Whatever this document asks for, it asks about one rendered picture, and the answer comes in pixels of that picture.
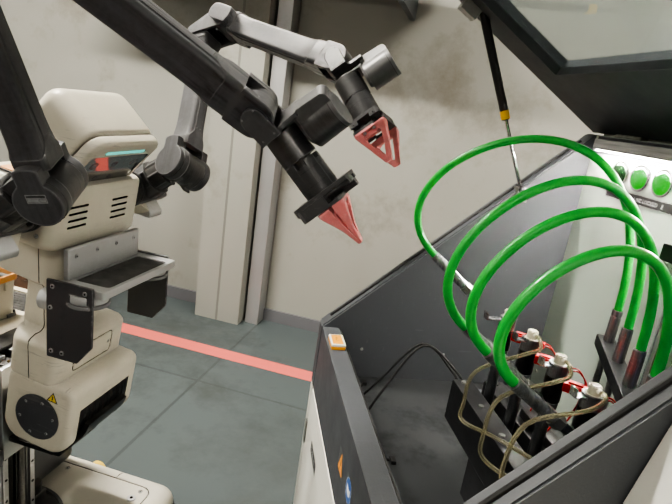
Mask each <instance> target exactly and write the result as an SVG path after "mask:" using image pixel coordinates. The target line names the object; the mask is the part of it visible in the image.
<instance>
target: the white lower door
mask: <svg viewBox="0 0 672 504"><path fill-rule="evenodd" d="M303 443H304V446H303V453H302V460H301V466H300V473H299V480H298V486H297V493H296V500H295V504H335V502H334V497H333V492H332V486H331V481H330V476H329V470H328V465H327V459H326V454H325V449H324V443H323V438H322V433H321V427H320V422H319V416H318V411H317V406H316V400H315V395H314V390H313V389H312V393H311V400H310V406H309V413H308V418H306V421H305V428H304V435H303Z"/></svg>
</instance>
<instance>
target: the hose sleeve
mask: <svg viewBox="0 0 672 504"><path fill-rule="evenodd" d="M432 260H433V261H434V262H435V263H436V264H437V265H438V266H439V267H440V268H441V269H442V270H443V271H444V272H445V271H446V268H447V265H448V263H449V262H448V261H447V260H446V259H445V258H444V257H443V256H442V255H441V254H440V253H437V254H436V255H435V256H434V257H433V258H432ZM453 282H455V284H456V285H458V286H459V287H460V288H464V287H465V286H466V285H467V284H468V282H467V281H466V280H465V279H464V277H462V276H461V274H459V273H458V272H457V271H456V272H455V275H454V280H453Z"/></svg>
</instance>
